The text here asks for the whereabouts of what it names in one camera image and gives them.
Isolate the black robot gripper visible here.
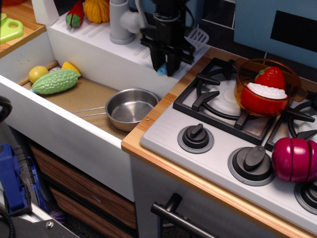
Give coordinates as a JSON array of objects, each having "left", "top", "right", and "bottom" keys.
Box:
[{"left": 141, "top": 19, "right": 195, "bottom": 76}]

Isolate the blue handled grey spatula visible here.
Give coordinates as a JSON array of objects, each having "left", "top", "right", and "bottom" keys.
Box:
[{"left": 172, "top": 28, "right": 209, "bottom": 79}]

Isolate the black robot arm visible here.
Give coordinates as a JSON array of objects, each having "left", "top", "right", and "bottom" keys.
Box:
[{"left": 141, "top": 0, "right": 195, "bottom": 76}]

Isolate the small steel pan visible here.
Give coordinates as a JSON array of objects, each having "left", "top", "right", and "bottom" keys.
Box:
[{"left": 78, "top": 88, "right": 159, "bottom": 132}]

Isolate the grey toy faucet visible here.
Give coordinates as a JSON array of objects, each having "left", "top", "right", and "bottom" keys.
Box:
[{"left": 109, "top": 0, "right": 148, "bottom": 45}]

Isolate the black stove burner grate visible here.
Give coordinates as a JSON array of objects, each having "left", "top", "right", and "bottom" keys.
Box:
[{"left": 173, "top": 58, "right": 317, "bottom": 150}]

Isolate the orange toy pumpkin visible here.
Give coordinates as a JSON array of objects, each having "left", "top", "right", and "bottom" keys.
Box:
[{"left": 84, "top": 0, "right": 110, "bottom": 24}]

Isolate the left black stove knob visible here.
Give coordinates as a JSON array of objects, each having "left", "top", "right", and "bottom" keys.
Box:
[{"left": 177, "top": 123, "right": 214, "bottom": 154}]

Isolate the black stove knob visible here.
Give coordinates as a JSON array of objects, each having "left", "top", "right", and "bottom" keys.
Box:
[
  {"left": 294, "top": 180, "right": 317, "bottom": 215},
  {"left": 177, "top": 123, "right": 214, "bottom": 154},
  {"left": 227, "top": 146, "right": 274, "bottom": 186}
]

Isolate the red green toy pepper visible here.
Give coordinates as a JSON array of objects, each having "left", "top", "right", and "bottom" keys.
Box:
[{"left": 65, "top": 0, "right": 84, "bottom": 28}]

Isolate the yellow toy corn cob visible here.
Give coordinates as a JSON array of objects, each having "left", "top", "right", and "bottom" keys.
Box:
[{"left": 61, "top": 61, "right": 80, "bottom": 74}]

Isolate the red bowl of rice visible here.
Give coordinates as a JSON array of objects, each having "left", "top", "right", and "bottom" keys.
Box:
[{"left": 241, "top": 82, "right": 288, "bottom": 115}]

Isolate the amber transparent toy pot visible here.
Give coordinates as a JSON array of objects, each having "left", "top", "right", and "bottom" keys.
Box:
[{"left": 233, "top": 59, "right": 308, "bottom": 118}]

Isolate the green toy bitter gourd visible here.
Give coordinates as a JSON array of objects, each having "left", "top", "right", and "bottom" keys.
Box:
[{"left": 30, "top": 69, "right": 81, "bottom": 95}]

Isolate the red toy strawberry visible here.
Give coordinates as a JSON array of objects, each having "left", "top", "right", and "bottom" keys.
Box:
[{"left": 255, "top": 66, "right": 285, "bottom": 90}]

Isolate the white dotted toy ball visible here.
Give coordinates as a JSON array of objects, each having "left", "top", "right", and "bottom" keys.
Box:
[{"left": 49, "top": 67, "right": 61, "bottom": 73}]

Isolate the white block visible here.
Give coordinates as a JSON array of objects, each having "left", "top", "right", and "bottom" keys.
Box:
[{"left": 31, "top": 0, "right": 59, "bottom": 26}]

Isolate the yellow toy lemon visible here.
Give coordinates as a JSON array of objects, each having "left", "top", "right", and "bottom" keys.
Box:
[{"left": 28, "top": 65, "right": 49, "bottom": 83}]

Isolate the middle black stove knob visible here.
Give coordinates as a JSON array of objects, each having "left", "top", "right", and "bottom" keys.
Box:
[{"left": 227, "top": 146, "right": 274, "bottom": 186}]

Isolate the upper wooden drawer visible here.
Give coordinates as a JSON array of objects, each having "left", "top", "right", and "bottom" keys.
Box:
[{"left": 30, "top": 143, "right": 137, "bottom": 232}]

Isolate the wooden drawer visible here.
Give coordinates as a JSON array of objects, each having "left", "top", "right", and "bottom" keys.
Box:
[
  {"left": 30, "top": 143, "right": 137, "bottom": 232},
  {"left": 50, "top": 186, "right": 137, "bottom": 238}
]

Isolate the green toy cutting board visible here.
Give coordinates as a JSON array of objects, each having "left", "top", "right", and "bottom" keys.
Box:
[{"left": 0, "top": 13, "right": 24, "bottom": 44}]

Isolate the magenta toy onion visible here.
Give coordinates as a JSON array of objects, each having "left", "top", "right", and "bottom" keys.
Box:
[{"left": 272, "top": 137, "right": 317, "bottom": 183}]

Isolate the lower wooden drawer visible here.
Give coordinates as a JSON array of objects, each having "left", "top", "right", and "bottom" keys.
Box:
[{"left": 50, "top": 186, "right": 137, "bottom": 238}]

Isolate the purple ball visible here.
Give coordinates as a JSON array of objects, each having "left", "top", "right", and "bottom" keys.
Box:
[{"left": 50, "top": 208, "right": 66, "bottom": 224}]

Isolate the right black stove knob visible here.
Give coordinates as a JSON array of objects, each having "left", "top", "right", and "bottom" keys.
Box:
[{"left": 294, "top": 180, "right": 317, "bottom": 215}]

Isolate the blue clamp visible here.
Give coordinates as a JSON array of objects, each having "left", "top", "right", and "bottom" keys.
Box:
[{"left": 0, "top": 144, "right": 49, "bottom": 216}]

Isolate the black oven door handle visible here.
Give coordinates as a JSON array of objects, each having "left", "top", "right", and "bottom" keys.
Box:
[{"left": 151, "top": 193, "right": 215, "bottom": 238}]

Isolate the black cable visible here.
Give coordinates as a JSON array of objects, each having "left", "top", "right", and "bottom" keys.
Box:
[{"left": 0, "top": 96, "right": 13, "bottom": 124}]

